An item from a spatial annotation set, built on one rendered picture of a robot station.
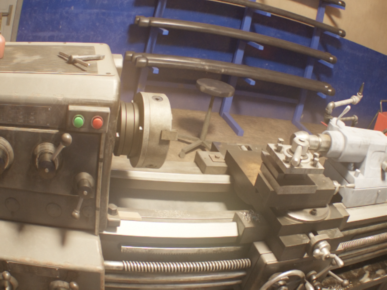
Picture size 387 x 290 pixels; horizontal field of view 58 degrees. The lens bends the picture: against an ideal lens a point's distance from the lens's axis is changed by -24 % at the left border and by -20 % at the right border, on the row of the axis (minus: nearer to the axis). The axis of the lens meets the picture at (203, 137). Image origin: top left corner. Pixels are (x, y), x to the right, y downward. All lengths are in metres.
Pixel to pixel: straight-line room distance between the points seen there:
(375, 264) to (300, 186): 1.19
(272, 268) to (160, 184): 0.59
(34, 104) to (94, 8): 3.29
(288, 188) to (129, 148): 0.52
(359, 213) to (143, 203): 0.98
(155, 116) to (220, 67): 2.99
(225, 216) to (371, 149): 0.78
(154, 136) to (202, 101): 3.57
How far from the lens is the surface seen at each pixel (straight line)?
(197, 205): 1.80
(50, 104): 1.10
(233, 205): 1.87
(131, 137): 1.36
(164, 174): 1.72
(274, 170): 1.42
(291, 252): 1.47
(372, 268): 2.39
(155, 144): 1.34
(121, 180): 1.66
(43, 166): 1.10
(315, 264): 1.64
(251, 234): 1.50
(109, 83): 1.13
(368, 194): 1.98
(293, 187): 1.40
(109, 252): 1.45
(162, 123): 1.34
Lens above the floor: 1.68
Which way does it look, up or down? 23 degrees down
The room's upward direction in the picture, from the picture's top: 14 degrees clockwise
